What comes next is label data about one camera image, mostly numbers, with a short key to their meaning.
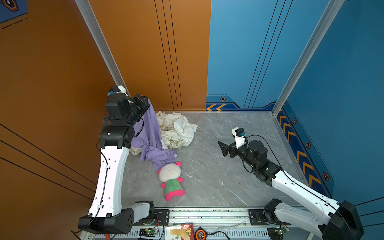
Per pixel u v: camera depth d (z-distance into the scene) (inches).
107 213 14.3
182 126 40.4
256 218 28.5
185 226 26.8
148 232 27.9
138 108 21.4
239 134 24.5
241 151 25.5
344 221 15.2
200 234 26.3
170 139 34.8
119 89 21.6
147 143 32.6
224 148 27.4
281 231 27.4
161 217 29.1
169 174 32.0
